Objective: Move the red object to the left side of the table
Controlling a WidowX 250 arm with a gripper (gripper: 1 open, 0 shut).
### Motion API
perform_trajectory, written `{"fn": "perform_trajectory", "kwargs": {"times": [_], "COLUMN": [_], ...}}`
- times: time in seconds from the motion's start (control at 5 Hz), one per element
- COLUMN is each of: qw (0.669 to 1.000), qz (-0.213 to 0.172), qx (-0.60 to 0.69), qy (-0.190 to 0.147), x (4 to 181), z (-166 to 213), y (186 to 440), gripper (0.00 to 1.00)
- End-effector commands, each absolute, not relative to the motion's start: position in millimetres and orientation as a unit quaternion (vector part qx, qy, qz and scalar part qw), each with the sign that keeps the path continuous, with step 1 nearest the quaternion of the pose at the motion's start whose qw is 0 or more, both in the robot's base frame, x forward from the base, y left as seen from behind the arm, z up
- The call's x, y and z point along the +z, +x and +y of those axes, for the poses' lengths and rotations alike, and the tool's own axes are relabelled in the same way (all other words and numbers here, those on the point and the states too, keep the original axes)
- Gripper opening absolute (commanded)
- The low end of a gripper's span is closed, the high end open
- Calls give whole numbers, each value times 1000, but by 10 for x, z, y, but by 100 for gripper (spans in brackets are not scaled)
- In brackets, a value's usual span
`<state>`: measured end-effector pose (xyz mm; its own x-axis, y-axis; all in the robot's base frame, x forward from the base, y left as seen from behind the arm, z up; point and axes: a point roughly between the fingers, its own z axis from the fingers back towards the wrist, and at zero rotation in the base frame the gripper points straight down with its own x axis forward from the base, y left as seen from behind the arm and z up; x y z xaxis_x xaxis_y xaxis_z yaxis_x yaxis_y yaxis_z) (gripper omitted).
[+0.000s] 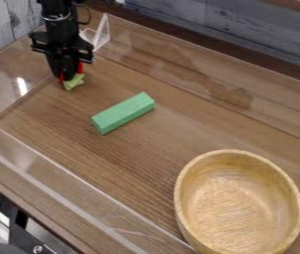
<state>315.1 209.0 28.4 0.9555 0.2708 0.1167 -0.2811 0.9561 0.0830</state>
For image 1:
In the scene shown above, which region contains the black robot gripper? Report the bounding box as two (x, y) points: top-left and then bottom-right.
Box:
(28, 32), (93, 81)

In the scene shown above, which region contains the red plush strawberry green leaf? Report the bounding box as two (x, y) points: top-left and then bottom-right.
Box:
(59, 63), (84, 91)

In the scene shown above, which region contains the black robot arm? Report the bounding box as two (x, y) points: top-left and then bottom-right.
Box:
(29, 0), (93, 81)

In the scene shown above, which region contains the green rectangular foam block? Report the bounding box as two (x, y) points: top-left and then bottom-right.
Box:
(91, 92), (155, 135)

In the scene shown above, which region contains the wooden oval bowl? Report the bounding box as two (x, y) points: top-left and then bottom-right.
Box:
(174, 149), (300, 254)

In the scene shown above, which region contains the clear acrylic tray enclosure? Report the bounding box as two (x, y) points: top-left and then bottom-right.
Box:
(0, 15), (300, 254)

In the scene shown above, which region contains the black metal table frame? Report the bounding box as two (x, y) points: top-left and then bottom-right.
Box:
(0, 180), (71, 254)

